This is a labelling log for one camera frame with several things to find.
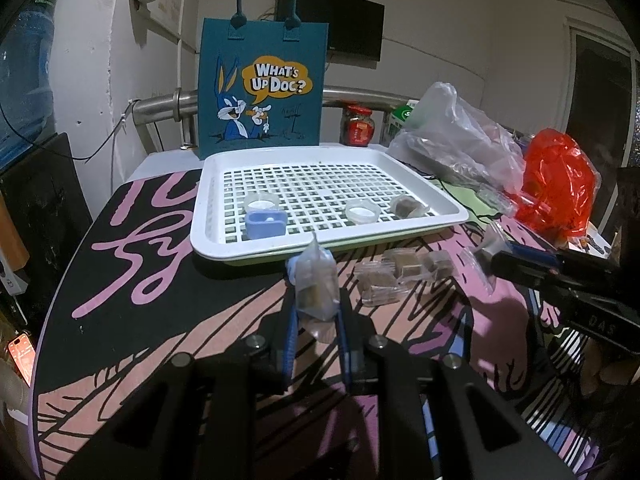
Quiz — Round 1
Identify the clear packet with brown cube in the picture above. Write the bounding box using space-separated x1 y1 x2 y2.
288 236 340 344

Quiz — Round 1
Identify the clear packet brown cube table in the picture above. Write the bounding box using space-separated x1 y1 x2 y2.
355 261 401 307

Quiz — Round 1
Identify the person's right hand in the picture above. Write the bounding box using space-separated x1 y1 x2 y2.
580 339 639 396

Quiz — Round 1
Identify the red plastic bag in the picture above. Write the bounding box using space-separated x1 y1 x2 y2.
515 128 600 247

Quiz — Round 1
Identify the blue plastic case in tray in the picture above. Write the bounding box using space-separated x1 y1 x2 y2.
245 209 288 240

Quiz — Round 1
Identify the clear round lidded cup left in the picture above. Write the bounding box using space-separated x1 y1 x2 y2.
243 191 281 214

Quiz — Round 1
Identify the clear round lidded cup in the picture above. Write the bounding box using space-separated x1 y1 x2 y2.
243 191 281 214
344 198 381 226

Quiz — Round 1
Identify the white slotted plastic tray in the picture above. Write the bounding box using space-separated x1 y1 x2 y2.
190 144 469 264

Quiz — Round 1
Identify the clear round lidded cup right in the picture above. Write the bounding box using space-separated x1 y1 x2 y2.
344 198 381 226

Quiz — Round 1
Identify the clear packet brown cube tray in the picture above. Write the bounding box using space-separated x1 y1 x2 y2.
390 194 430 219

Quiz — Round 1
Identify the clear grey plastic bag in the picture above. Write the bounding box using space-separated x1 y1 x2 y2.
387 81 525 194

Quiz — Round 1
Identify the cartoon print bed sheet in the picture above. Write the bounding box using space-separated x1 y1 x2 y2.
32 170 606 479

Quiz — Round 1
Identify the green white carton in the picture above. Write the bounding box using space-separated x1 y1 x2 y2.
380 100 418 146

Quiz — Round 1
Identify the red lidded glass jar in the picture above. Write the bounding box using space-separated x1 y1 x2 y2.
341 104 375 148

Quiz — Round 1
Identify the teal Bugs Bunny tote bag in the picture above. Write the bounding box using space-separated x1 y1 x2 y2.
198 0 328 159

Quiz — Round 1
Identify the black water dispenser cabinet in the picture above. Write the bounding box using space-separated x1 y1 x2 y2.
1 133 92 333

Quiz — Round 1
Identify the brown cardboard box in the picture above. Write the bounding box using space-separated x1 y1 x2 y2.
0 196 29 271

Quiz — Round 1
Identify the blue water cooler bottle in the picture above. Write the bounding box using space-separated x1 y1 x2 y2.
1 0 56 167

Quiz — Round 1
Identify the metal bed rail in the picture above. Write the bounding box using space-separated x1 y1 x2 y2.
132 86 410 150

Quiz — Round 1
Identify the black wall television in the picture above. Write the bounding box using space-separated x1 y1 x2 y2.
296 0 385 62

